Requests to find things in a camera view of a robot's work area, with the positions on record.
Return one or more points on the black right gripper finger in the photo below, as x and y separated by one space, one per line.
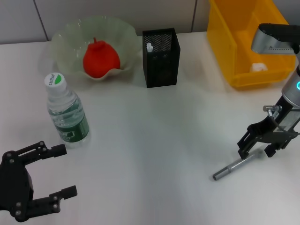
274 147
248 143

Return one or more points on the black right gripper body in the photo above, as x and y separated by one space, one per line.
279 126

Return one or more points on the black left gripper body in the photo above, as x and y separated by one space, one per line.
16 185

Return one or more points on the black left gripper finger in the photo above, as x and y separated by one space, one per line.
56 197
44 151

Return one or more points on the grey marker pen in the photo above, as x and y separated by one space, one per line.
232 167

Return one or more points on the clear green-label water bottle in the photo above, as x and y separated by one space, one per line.
68 117

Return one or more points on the white paper ball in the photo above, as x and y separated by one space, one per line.
258 67

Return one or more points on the orange fruit with stem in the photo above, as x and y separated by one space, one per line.
102 58

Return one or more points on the green pen with white clip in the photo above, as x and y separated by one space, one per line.
149 47

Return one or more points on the translucent green wavy fruit plate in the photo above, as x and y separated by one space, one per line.
68 47

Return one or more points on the black mesh pen holder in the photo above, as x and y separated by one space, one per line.
160 68

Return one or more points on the yellow plastic storage bin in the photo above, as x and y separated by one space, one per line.
234 58

